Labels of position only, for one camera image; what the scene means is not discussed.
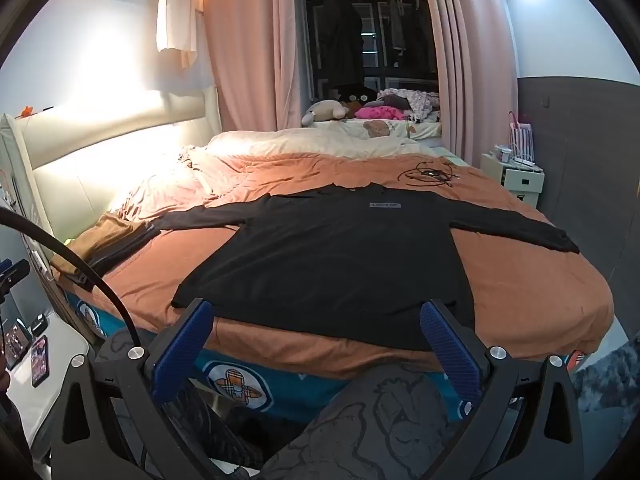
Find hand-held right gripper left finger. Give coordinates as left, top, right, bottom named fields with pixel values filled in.
left=52, top=298, right=216, bottom=480

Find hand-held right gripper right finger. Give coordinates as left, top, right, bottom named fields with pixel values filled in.
left=419, top=298, right=593, bottom=480

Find black long-sleeve shirt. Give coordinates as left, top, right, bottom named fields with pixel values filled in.
left=150, top=183, right=581, bottom=353

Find dark hanging clothes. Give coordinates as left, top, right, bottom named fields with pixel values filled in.
left=382, top=0, right=433, bottom=68

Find small screen device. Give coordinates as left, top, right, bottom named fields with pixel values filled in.
left=2, top=317, right=31, bottom=368

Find brown and black garment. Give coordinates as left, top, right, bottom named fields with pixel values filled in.
left=50, top=212, right=161, bottom=293

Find smartphone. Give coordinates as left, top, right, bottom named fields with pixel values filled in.
left=31, top=335, right=50, bottom=388

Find orange blanket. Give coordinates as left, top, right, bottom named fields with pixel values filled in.
left=97, top=152, right=616, bottom=381

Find teal printed bed sheet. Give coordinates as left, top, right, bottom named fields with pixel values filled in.
left=65, top=290, right=588, bottom=423

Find white side table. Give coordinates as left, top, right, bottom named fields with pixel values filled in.
left=0, top=330, right=93, bottom=461

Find cream padded headboard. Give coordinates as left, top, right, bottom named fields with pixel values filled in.
left=0, top=85, right=223, bottom=271

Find grey mottled rug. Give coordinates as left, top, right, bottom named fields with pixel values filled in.
left=570, top=332, right=640, bottom=416

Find white nightstand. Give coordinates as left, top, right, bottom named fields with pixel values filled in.
left=480, top=152, right=546, bottom=208

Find striped gift bag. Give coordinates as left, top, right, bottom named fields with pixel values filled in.
left=507, top=111, right=535, bottom=161

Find bear print bedding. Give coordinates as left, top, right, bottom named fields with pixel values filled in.
left=310, top=119, right=443, bottom=141

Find pink cloth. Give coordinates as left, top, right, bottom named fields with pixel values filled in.
left=356, top=105, right=406, bottom=122

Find floral cloth pile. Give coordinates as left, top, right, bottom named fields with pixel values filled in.
left=377, top=89, right=441, bottom=121

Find cream plush toy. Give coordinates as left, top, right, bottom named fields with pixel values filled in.
left=301, top=100, right=351, bottom=126

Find black plush toy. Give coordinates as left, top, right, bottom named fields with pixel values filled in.
left=336, top=85, right=376, bottom=106

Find pink curtain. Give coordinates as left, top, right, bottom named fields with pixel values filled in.
left=200, top=0, right=293, bottom=133
left=417, top=0, right=521, bottom=166

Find white hanging shirt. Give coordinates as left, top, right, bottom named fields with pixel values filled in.
left=156, top=0, right=198, bottom=68

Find dark window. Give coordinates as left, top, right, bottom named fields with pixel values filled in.
left=300, top=0, right=441, bottom=101

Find dark hanging coat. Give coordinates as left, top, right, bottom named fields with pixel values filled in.
left=320, top=0, right=363, bottom=86

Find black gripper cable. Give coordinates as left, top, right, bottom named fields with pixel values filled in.
left=0, top=207, right=143, bottom=351

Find black cables on bed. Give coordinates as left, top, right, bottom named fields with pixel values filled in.
left=397, top=160, right=463, bottom=186

